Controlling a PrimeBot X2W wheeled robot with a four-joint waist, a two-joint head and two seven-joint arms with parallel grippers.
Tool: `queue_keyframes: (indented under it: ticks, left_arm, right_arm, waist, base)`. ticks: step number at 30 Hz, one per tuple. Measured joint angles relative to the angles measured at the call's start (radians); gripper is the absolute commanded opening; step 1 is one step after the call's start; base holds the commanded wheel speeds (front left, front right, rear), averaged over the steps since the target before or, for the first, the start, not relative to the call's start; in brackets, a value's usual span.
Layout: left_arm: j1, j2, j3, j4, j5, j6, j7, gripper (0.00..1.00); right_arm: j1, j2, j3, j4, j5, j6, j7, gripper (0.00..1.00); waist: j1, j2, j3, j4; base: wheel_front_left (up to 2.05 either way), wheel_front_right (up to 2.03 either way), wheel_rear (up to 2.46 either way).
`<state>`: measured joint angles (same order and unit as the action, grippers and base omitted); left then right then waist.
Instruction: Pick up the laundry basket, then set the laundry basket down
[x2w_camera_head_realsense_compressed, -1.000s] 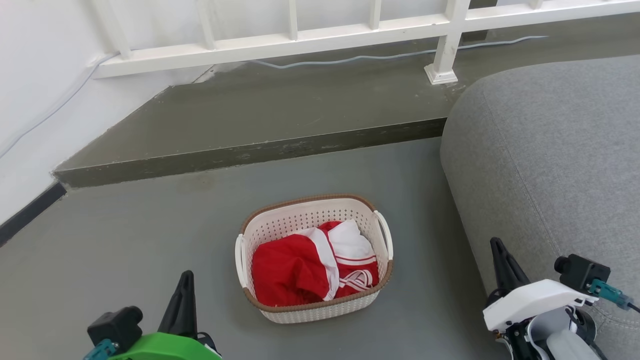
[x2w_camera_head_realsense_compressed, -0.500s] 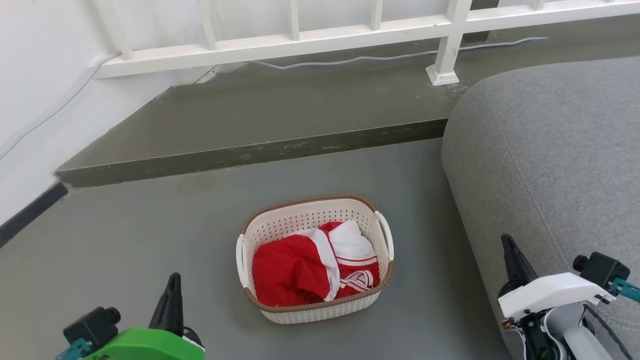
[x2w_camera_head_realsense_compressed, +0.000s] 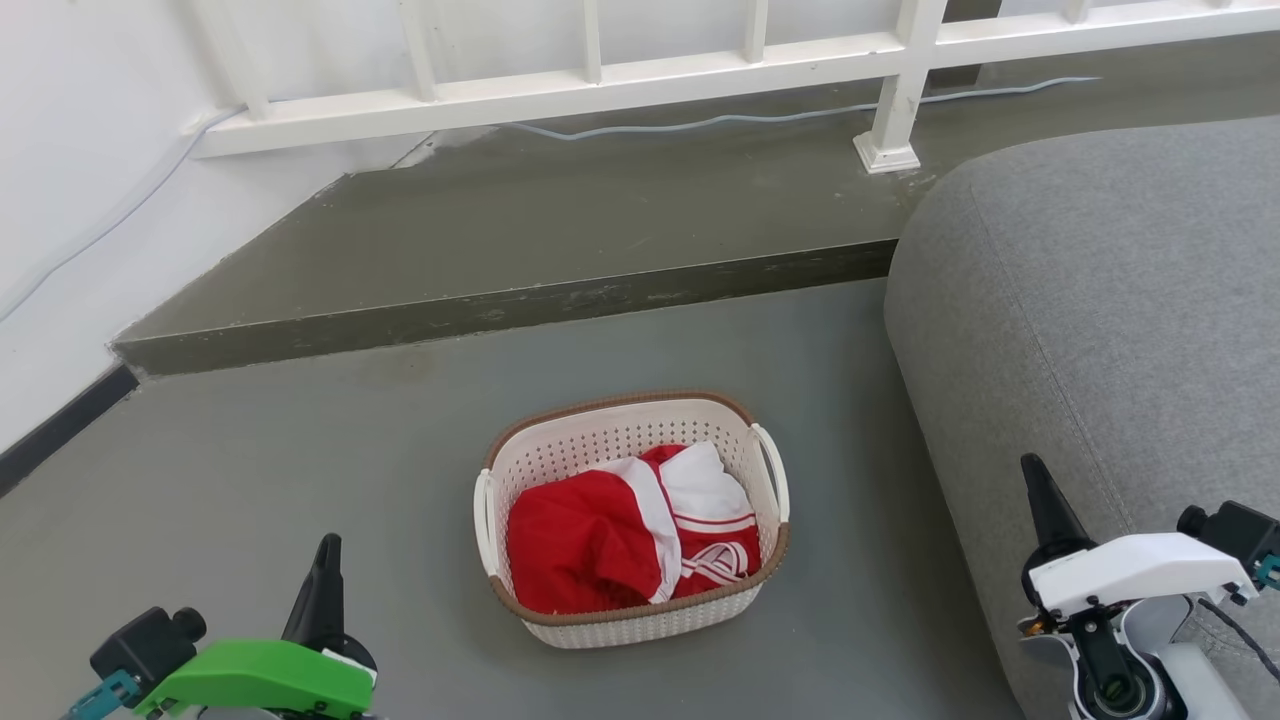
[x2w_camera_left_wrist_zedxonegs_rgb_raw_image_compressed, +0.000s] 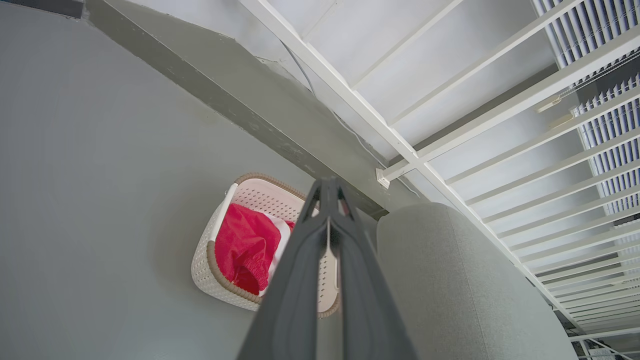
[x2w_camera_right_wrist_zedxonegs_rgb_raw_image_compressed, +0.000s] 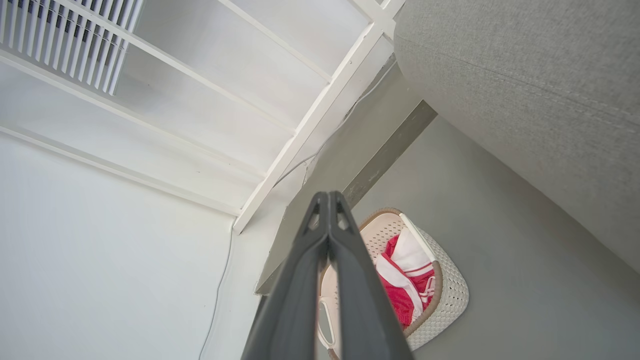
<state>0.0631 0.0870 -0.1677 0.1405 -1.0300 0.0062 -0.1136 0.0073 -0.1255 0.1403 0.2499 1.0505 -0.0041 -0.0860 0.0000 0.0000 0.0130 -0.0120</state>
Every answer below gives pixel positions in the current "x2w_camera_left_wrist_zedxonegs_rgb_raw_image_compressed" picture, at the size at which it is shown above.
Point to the white window blinds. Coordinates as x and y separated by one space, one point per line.
600 30

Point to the red and white garment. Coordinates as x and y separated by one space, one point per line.
245 245

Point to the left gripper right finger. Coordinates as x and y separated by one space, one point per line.
370 310

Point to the white perforated laundry basket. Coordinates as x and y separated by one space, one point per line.
210 265

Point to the white railing fence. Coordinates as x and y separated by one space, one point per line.
500 110

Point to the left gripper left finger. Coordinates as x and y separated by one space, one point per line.
290 300

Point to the grey fabric sofa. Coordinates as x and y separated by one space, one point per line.
450 290

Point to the black baseboard strip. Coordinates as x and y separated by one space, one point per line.
50 6

